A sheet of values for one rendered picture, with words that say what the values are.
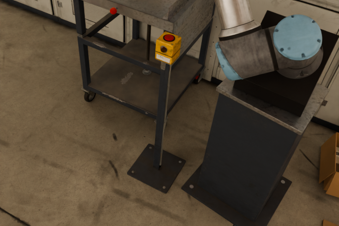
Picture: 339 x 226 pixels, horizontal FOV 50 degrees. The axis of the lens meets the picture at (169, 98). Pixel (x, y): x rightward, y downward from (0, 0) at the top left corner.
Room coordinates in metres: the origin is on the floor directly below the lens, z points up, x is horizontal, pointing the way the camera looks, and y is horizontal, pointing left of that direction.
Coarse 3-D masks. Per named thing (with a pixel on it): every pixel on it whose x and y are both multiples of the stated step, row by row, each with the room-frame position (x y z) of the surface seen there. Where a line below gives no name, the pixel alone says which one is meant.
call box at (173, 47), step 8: (168, 32) 1.29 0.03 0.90; (160, 40) 1.22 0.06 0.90; (168, 40) 1.23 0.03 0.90; (176, 40) 1.24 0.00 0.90; (168, 48) 1.20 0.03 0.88; (176, 48) 1.23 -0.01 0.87; (160, 56) 1.22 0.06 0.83; (168, 56) 1.20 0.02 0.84; (176, 56) 1.23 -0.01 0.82; (168, 64) 1.20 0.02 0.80
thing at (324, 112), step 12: (336, 60) 1.78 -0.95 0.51; (336, 72) 1.75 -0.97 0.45; (324, 84) 1.78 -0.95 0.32; (336, 84) 1.73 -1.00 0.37; (336, 96) 1.72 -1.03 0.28; (324, 108) 1.73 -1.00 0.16; (336, 108) 1.71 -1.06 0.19; (312, 120) 1.76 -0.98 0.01; (324, 120) 1.72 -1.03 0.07; (336, 120) 1.69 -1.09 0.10
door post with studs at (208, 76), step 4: (216, 24) 2.07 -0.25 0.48; (220, 24) 2.06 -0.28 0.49; (216, 28) 2.07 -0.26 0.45; (220, 28) 2.06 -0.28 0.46; (216, 32) 2.07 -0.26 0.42; (216, 36) 2.07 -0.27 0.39; (216, 40) 2.07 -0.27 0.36; (212, 44) 2.07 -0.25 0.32; (212, 48) 2.07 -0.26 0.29; (212, 52) 2.07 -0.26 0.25; (212, 56) 2.07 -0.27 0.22; (212, 60) 2.07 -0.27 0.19; (208, 64) 2.07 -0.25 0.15; (212, 64) 2.06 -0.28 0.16; (208, 68) 2.07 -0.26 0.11; (212, 68) 2.06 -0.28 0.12; (208, 72) 2.07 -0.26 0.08; (208, 76) 2.07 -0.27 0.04; (208, 80) 2.07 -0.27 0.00
